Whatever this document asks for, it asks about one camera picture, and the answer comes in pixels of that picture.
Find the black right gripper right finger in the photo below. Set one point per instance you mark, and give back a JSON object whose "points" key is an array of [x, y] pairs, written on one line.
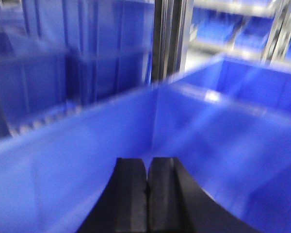
{"points": [[178, 204]]}

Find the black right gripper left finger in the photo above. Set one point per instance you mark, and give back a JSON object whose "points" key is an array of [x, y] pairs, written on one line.
{"points": [[121, 208]]}

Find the blue plastic tray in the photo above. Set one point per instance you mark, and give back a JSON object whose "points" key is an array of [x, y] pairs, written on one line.
{"points": [[228, 122]]}

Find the blue shelf bin left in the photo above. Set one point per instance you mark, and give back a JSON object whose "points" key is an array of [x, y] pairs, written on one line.
{"points": [[74, 53]]}

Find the blue shelf bins right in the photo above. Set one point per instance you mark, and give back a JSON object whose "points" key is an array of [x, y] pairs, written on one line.
{"points": [[251, 29]]}

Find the grey metal shelf post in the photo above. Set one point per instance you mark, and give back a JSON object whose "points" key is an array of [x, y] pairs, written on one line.
{"points": [[171, 32]]}

